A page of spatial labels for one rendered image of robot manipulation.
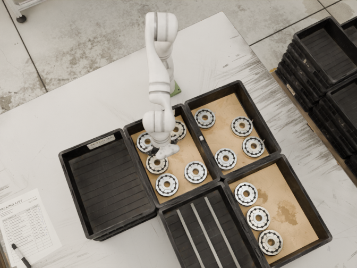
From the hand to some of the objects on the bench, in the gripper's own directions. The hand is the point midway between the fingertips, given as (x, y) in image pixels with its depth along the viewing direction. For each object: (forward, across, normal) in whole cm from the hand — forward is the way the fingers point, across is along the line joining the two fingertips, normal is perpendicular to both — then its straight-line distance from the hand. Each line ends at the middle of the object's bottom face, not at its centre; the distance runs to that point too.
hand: (162, 150), depth 137 cm
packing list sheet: (+30, +70, -2) cm, 76 cm away
